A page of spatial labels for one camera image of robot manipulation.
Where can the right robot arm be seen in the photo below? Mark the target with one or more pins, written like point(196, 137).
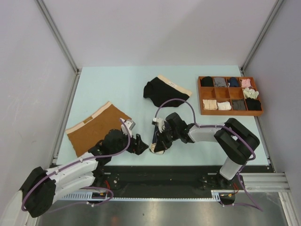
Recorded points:
point(237, 141)

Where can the rolled beige garment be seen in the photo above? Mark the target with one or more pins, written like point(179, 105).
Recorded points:
point(209, 104)

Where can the rolled white garment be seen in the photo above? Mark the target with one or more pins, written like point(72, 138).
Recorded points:
point(224, 106)

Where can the white slotted cable duct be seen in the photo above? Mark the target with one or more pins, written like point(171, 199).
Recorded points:
point(147, 195)

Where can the left aluminium frame post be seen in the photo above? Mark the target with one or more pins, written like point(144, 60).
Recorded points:
point(57, 35)

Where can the rolled navy garment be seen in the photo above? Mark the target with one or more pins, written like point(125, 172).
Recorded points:
point(233, 82)

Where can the rolled cream garment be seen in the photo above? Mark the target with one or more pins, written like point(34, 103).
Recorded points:
point(250, 93)

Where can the rolled dark grey garment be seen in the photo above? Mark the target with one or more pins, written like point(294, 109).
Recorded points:
point(238, 105)

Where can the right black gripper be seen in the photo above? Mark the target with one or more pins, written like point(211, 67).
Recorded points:
point(161, 135)

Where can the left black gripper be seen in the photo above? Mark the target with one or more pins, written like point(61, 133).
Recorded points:
point(138, 148)

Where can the rolled black garment front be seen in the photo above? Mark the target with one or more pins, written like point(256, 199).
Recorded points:
point(253, 104)

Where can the wooden compartment tray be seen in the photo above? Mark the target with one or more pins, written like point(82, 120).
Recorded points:
point(222, 94)

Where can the rolled grey striped garment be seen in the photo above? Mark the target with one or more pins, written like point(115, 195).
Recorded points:
point(220, 82)

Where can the navy blue underwear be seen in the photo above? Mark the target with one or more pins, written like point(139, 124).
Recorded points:
point(154, 143)

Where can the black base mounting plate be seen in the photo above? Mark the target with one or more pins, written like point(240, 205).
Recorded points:
point(163, 177)

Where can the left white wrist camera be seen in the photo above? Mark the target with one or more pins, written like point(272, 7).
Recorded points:
point(127, 126)

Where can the right aluminium frame post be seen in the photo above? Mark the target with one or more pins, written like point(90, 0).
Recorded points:
point(264, 30)

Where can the aluminium frame post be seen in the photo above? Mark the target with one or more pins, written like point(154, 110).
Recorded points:
point(264, 30)
point(57, 35)

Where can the rolled pink garment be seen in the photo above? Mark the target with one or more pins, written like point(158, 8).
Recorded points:
point(246, 83)

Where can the black underwear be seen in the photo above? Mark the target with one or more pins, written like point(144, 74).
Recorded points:
point(161, 89)

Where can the brown boxer underwear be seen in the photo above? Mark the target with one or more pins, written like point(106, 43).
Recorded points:
point(87, 133)

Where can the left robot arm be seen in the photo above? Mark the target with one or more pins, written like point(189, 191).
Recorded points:
point(43, 187)

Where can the rolled black garment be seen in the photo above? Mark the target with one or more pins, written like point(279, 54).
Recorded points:
point(207, 82)
point(253, 104)

